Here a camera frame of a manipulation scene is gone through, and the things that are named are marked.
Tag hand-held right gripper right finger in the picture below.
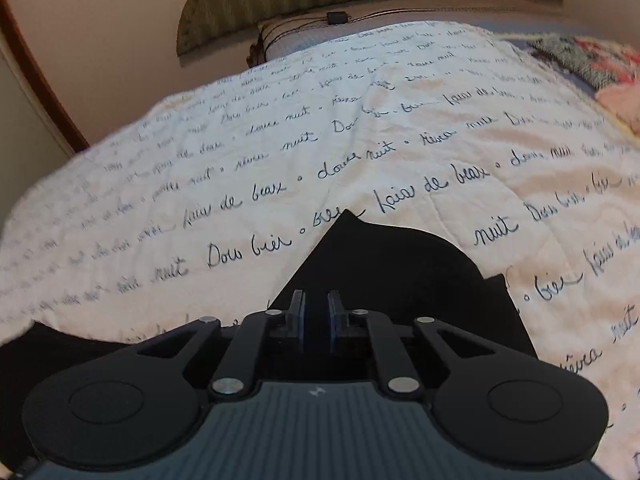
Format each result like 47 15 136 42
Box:
327 290 493 402

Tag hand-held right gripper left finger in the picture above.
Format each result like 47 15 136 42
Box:
136 289 307 402

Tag black pants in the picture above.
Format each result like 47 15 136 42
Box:
0 209 540 468

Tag white script-printed blanket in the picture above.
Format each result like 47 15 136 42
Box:
0 20 640 480

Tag grey pillow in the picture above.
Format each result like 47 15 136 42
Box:
260 16 431 63

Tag pink cloth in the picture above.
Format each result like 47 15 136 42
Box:
595 85 640 135

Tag wooden wardrobe frame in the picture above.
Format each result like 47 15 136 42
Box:
0 0 92 155

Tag black cable with inline box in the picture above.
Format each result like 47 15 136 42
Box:
247 7 451 68

